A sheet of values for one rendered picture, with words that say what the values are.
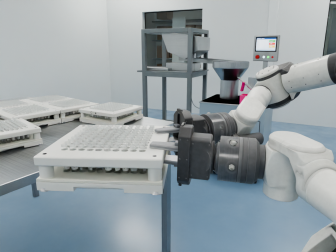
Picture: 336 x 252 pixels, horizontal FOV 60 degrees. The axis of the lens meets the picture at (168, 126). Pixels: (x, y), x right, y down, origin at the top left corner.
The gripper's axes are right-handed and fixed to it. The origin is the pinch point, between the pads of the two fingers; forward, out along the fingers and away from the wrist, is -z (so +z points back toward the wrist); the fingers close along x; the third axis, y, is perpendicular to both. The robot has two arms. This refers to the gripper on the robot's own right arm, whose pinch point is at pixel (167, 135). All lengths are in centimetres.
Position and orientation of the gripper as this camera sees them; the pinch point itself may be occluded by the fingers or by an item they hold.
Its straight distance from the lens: 71.0
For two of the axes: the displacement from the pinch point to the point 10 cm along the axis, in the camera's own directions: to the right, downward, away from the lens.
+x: -0.2, 9.7, 2.6
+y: -4.6, -2.4, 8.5
